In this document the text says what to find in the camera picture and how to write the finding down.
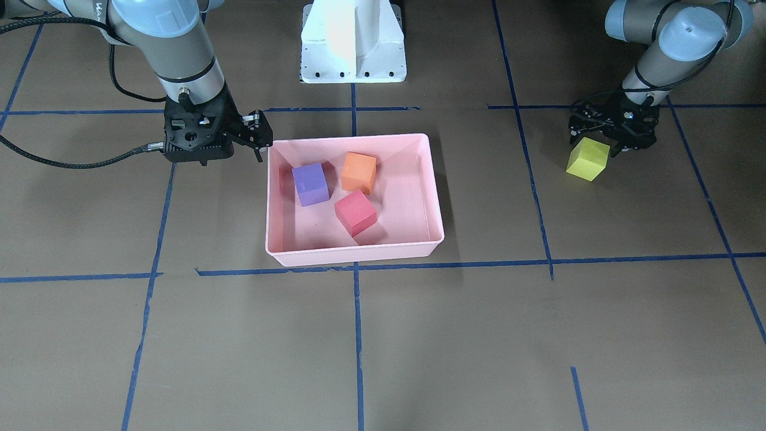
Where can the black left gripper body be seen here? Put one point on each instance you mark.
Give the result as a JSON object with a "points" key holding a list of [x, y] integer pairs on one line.
{"points": [[629, 116]]}

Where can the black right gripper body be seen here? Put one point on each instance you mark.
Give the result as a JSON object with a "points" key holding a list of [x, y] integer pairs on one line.
{"points": [[252, 130]]}

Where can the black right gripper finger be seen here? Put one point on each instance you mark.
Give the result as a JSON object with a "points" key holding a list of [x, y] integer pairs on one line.
{"points": [[253, 131]]}

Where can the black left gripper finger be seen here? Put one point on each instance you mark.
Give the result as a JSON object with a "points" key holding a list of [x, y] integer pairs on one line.
{"points": [[585, 118], [620, 146]]}

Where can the yellow-green foam cube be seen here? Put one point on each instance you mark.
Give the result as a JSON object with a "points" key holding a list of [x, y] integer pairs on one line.
{"points": [[588, 159]]}

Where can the purple foam cube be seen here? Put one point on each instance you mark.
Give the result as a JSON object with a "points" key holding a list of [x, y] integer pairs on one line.
{"points": [[310, 184]]}

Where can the orange foam cube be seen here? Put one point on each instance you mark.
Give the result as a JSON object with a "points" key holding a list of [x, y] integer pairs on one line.
{"points": [[358, 172]]}

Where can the red foam cube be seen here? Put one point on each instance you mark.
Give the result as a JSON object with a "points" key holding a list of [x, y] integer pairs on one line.
{"points": [[356, 213]]}

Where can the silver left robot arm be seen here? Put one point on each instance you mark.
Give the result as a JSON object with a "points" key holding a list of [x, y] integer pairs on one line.
{"points": [[681, 39]]}

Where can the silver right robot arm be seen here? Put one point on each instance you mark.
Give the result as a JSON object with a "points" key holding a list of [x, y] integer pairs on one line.
{"points": [[170, 35]]}

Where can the pink plastic bin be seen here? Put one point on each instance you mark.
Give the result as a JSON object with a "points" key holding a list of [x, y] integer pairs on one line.
{"points": [[404, 195]]}

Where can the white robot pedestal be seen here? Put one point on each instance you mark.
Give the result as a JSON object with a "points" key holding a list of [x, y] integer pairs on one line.
{"points": [[353, 42]]}

